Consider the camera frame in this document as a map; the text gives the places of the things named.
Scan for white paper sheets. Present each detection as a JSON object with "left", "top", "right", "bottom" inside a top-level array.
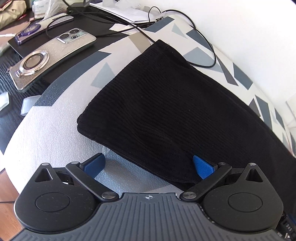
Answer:
[{"left": 90, "top": 0, "right": 162, "bottom": 24}]

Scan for white earbud case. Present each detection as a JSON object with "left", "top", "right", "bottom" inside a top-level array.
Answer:
[{"left": 0, "top": 91, "right": 10, "bottom": 111}]

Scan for silver glitter case phone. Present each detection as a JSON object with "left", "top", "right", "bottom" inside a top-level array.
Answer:
[{"left": 9, "top": 28, "right": 96, "bottom": 92}]

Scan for purple ring case phone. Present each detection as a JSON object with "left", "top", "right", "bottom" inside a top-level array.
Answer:
[{"left": 15, "top": 13, "right": 74, "bottom": 45}]

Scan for black ribbed knit garment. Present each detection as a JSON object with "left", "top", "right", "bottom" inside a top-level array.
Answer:
[{"left": 77, "top": 41, "right": 295, "bottom": 214}]

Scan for black desk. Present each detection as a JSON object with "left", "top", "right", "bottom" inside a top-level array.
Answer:
[{"left": 1, "top": 15, "right": 125, "bottom": 152}]

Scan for geometric patterned table mat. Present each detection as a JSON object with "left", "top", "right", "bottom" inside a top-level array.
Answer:
[{"left": 4, "top": 16, "right": 295, "bottom": 193}]

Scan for black charging cable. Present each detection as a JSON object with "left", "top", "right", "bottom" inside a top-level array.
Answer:
[{"left": 45, "top": 5, "right": 217, "bottom": 69}]

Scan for beige drawstring cosmetic bag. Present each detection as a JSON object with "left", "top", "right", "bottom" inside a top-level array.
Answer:
[{"left": 0, "top": 0, "right": 27, "bottom": 29}]

